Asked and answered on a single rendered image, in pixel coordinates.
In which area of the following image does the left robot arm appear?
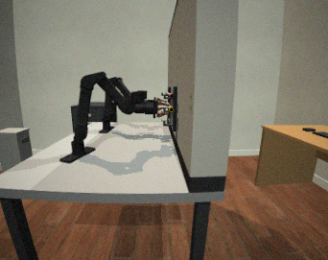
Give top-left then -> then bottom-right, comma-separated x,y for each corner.
99,77 -> 153,133

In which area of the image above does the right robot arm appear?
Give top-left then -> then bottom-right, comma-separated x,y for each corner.
59,72 -> 146,163

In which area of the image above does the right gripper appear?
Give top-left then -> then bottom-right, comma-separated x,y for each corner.
144,100 -> 171,118

